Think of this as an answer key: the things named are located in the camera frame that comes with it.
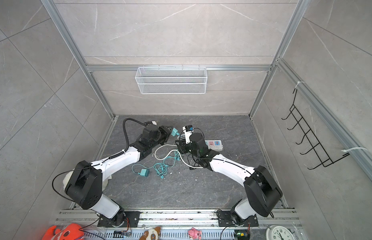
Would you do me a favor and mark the white analog clock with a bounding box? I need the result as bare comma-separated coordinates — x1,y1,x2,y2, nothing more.
266,225,296,240

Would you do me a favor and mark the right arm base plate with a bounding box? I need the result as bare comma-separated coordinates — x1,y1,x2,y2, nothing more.
216,210,259,227

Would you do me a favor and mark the white multicolour power strip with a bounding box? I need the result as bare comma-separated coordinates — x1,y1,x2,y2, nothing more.
153,139,224,170

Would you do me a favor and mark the brown white plush puppy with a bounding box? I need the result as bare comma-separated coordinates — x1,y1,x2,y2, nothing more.
139,226,162,240

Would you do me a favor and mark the pink plush toy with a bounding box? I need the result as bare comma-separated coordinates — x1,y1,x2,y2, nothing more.
188,227,202,240

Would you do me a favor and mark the white plush dog toy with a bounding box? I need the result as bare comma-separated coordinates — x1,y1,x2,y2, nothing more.
63,172,112,191

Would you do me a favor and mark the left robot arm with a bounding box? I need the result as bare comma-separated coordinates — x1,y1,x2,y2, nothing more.
62,118,174,226

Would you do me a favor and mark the black wire hook rack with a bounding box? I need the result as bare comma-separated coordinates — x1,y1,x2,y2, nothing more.
281,89,350,170

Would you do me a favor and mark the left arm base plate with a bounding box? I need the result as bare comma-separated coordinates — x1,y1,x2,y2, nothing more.
97,211,141,228

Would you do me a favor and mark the teal charger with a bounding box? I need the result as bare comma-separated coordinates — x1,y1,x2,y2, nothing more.
161,127,182,169
132,164,150,177

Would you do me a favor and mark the red plush toy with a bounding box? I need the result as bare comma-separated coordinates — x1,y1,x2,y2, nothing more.
42,223,85,240

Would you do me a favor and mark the white wire mesh basket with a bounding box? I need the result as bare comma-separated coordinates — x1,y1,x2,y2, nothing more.
135,67,208,95

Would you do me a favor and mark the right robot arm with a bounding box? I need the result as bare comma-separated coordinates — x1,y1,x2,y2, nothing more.
176,125,283,225

